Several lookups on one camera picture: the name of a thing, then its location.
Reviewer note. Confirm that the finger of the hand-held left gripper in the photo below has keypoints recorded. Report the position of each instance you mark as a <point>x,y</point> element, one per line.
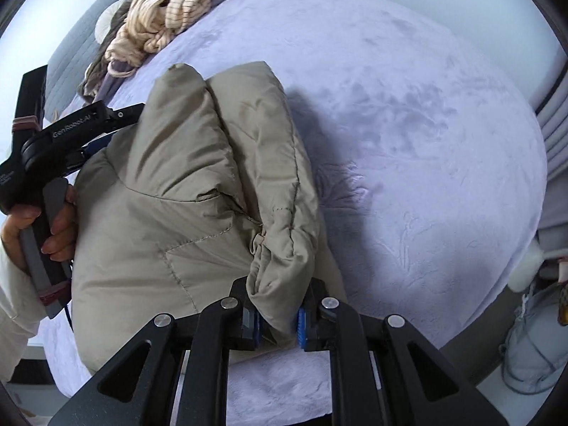
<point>91,147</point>
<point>126,113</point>

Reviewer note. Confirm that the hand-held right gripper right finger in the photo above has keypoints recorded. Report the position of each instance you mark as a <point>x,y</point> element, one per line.
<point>302,328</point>

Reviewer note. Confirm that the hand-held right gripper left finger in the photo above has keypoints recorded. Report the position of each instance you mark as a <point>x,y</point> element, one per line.
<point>255,333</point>

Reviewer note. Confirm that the beige puffer jacket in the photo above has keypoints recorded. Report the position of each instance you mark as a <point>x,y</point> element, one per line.
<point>177,186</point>

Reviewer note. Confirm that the person's left forearm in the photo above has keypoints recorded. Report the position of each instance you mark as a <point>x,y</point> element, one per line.
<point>13,310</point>

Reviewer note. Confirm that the person's left hand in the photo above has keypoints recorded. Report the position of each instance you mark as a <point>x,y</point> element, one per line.
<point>63,230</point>

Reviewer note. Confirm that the brown grey cloth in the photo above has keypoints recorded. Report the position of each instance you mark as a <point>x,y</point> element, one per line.
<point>95,75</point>

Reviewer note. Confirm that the grey quilted headboard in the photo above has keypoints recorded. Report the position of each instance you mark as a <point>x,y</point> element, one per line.
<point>71,62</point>

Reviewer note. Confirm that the cream striped throw blanket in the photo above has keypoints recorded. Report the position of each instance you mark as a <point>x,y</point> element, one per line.
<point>146,22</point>

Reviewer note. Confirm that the lavender bed blanket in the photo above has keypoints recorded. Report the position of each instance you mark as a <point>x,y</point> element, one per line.
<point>399,142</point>

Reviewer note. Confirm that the pale grey fabric bag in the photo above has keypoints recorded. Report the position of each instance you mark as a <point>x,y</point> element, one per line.
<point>532,341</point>

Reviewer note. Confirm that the white plush item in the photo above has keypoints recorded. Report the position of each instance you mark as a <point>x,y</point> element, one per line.
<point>526,266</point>

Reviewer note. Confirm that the grey curtain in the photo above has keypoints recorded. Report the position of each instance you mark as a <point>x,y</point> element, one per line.
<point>554,142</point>

